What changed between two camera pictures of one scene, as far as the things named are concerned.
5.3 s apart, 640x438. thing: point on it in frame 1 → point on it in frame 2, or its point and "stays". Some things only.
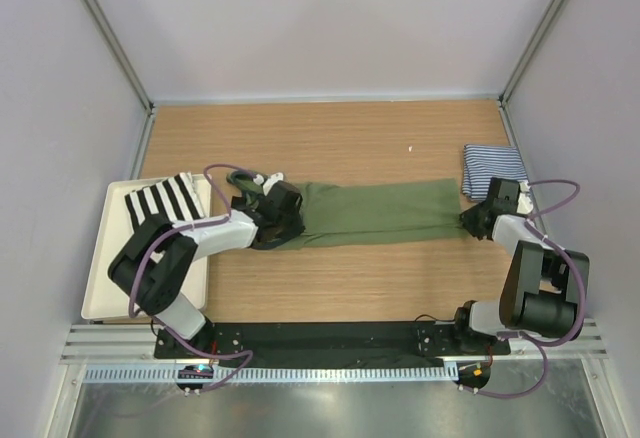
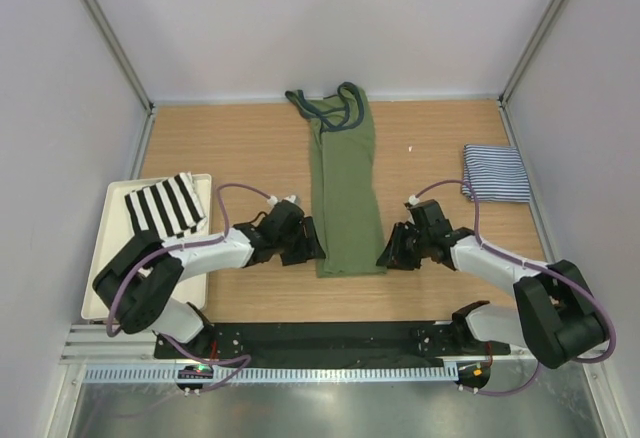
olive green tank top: (341, 210) → (347, 219)
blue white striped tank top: (481, 163) stays
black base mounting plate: (325, 342) stays
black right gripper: (468, 217) → (394, 256)
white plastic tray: (105, 297) stays
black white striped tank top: (175, 198) stays
